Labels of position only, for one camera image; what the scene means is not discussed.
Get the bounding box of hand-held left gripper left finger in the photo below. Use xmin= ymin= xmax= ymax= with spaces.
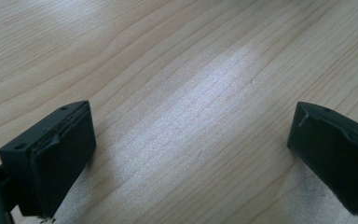
xmin=0 ymin=99 xmax=97 ymax=219

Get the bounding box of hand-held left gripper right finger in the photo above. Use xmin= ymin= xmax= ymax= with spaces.
xmin=286 ymin=101 xmax=358 ymax=217

